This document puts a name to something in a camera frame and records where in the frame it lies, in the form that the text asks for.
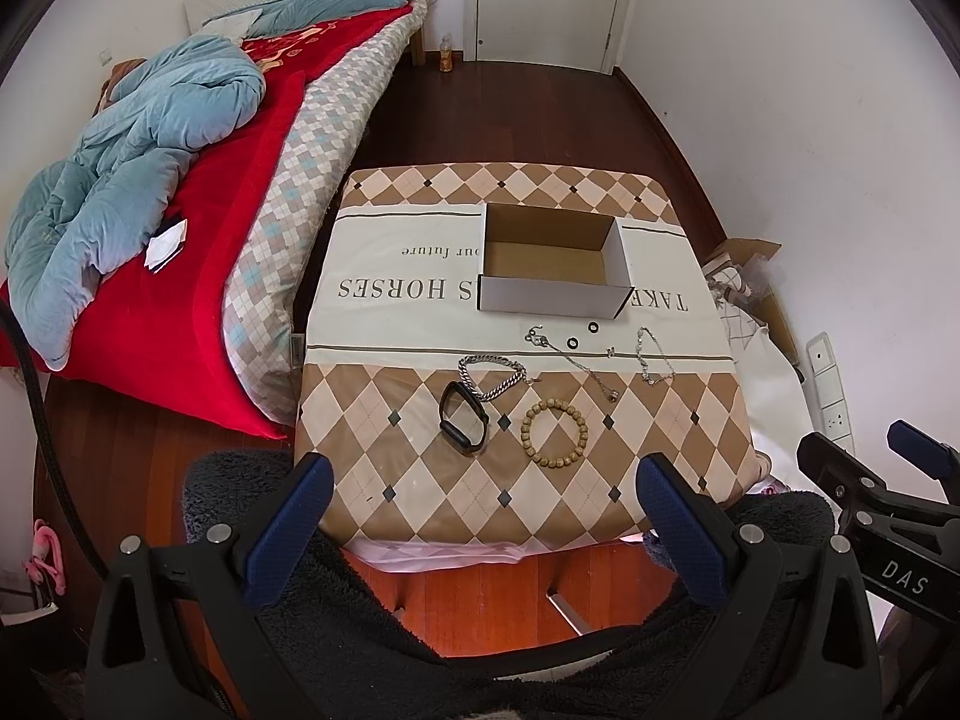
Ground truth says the black fitness band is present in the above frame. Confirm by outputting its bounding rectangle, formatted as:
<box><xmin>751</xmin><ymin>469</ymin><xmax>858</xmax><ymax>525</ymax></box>
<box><xmin>439</xmin><ymin>380</ymin><xmax>488</xmax><ymax>455</ymax></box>

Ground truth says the light blue duvet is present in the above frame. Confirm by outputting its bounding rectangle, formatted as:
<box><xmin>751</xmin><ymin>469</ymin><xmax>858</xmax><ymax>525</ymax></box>
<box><xmin>5</xmin><ymin>34</ymin><xmax>267</xmax><ymax>371</ymax></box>

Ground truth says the checkered beige tablecloth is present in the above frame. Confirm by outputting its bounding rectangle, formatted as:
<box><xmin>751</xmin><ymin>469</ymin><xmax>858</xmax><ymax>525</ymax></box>
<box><xmin>296</xmin><ymin>163</ymin><xmax>766</xmax><ymax>572</ymax></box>

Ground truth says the white power strip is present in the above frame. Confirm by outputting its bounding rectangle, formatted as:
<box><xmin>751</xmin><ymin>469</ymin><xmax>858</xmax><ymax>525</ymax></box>
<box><xmin>805</xmin><ymin>332</ymin><xmax>854</xmax><ymax>454</ymax></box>

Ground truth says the pink object on floor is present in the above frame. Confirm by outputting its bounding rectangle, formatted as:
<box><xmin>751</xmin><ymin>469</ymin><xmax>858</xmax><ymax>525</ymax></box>
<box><xmin>23</xmin><ymin>518</ymin><xmax>67</xmax><ymax>596</ymax></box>

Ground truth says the thick silver chain bracelet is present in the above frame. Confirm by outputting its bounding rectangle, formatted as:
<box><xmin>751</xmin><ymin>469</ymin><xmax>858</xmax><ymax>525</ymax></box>
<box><xmin>455</xmin><ymin>352</ymin><xmax>531</xmax><ymax>403</ymax></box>

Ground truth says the red bed blanket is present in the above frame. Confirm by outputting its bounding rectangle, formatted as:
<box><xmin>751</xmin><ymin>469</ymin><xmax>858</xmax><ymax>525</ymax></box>
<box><xmin>26</xmin><ymin>0</ymin><xmax>410</xmax><ymax>437</ymax></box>

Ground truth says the white paper on bed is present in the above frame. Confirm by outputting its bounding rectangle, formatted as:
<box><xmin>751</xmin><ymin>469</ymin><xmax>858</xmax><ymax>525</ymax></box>
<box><xmin>145</xmin><ymin>220</ymin><xmax>189</xmax><ymax>273</ymax></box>

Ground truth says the open white cardboard box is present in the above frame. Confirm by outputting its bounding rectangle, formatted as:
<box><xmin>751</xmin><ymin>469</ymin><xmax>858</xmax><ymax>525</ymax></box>
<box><xmin>477</xmin><ymin>203</ymin><xmax>633</xmax><ymax>320</ymax></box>

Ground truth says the checkered bed sheet mattress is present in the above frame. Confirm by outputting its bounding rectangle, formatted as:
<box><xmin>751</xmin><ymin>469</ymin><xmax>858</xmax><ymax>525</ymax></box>
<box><xmin>223</xmin><ymin>0</ymin><xmax>428</xmax><ymax>426</ymax></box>

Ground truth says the thin silver chain bracelet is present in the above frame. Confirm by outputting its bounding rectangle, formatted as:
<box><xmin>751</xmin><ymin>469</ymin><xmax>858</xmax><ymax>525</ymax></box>
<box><xmin>632</xmin><ymin>325</ymin><xmax>677</xmax><ymax>387</ymax></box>

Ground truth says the brown cardboard box floor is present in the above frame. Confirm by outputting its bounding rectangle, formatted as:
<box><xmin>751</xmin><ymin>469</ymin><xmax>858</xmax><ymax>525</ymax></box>
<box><xmin>701</xmin><ymin>238</ymin><xmax>800</xmax><ymax>366</ymax></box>

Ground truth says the thin silver pendant necklace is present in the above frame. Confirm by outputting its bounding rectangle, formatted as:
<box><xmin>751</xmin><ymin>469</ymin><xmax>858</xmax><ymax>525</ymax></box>
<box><xmin>522</xmin><ymin>325</ymin><xmax>623</xmax><ymax>405</ymax></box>

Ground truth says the wooden bead bracelet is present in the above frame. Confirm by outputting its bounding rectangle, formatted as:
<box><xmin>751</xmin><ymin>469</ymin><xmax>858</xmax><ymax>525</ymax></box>
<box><xmin>519</xmin><ymin>398</ymin><xmax>591</xmax><ymax>470</ymax></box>

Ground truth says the white door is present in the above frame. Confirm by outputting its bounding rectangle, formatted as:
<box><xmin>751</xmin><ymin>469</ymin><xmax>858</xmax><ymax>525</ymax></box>
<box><xmin>464</xmin><ymin>0</ymin><xmax>633</xmax><ymax>75</ymax></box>

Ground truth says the dark fuzzy garment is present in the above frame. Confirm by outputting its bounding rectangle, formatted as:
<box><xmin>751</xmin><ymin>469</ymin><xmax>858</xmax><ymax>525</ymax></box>
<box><xmin>181</xmin><ymin>448</ymin><xmax>838</xmax><ymax>720</ymax></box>

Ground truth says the orange drink bottle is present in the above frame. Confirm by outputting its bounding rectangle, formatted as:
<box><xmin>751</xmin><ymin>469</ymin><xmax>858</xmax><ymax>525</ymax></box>
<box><xmin>438</xmin><ymin>34</ymin><xmax>454</xmax><ymax>73</ymax></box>

